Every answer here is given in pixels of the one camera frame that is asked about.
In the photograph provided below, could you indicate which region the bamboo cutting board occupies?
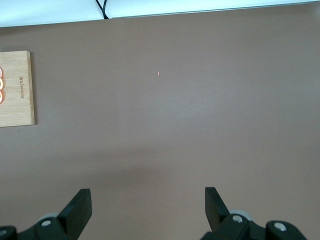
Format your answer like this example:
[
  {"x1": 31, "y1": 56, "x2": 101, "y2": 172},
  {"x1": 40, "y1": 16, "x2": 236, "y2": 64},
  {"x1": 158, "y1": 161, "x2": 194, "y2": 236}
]
[{"x1": 0, "y1": 50, "x2": 36, "y2": 128}]

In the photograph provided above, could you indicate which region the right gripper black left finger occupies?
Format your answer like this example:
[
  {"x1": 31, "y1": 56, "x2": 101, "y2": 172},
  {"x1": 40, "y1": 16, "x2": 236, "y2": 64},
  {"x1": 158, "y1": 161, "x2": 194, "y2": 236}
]
[{"x1": 18, "y1": 188, "x2": 93, "y2": 240}]

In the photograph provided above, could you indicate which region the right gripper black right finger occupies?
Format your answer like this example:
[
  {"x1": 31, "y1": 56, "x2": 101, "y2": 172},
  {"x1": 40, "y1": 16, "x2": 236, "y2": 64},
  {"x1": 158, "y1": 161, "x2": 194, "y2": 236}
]
[{"x1": 201, "y1": 186, "x2": 270, "y2": 240}]

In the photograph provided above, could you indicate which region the thin black cable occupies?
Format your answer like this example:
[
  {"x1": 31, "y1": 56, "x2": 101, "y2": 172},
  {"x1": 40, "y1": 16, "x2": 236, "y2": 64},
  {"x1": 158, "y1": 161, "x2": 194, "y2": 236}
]
[{"x1": 95, "y1": 0, "x2": 110, "y2": 20}]

